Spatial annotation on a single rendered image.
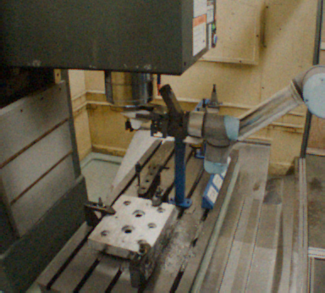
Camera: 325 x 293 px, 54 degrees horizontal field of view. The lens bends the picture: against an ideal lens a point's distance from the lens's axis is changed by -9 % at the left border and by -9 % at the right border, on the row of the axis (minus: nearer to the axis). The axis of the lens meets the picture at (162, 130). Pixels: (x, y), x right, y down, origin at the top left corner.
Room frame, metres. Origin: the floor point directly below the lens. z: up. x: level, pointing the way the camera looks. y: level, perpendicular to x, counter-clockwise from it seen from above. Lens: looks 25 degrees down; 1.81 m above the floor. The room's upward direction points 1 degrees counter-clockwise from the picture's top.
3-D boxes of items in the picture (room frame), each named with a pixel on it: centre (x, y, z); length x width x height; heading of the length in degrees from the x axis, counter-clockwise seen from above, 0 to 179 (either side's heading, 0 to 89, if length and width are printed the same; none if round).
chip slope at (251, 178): (1.64, -0.13, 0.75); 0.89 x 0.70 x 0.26; 70
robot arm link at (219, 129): (0.96, -0.18, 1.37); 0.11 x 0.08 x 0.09; 75
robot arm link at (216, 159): (0.97, -0.18, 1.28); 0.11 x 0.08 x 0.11; 160
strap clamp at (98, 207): (1.06, 0.25, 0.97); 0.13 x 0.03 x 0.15; 70
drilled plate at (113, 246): (0.99, 0.11, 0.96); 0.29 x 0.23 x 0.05; 160
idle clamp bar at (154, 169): (1.33, 0.06, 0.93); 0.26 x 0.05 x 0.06; 165
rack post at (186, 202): (1.22, -0.07, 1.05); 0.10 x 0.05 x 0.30; 70
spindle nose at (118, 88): (1.03, 0.10, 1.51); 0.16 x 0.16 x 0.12
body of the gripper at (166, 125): (1.00, -0.02, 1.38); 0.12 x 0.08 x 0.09; 75
